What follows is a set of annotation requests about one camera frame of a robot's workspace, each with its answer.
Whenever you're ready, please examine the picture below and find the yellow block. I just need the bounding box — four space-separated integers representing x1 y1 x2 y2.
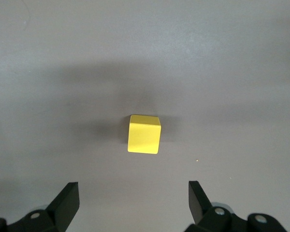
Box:
127 114 162 155

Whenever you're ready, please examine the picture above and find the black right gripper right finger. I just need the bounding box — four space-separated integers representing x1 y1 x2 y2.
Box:
183 180 288 232

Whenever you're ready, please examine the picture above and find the large table cover cloth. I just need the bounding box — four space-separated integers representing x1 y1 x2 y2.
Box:
0 0 290 232

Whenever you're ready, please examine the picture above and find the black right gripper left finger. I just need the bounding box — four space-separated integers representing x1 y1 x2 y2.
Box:
0 182 80 232

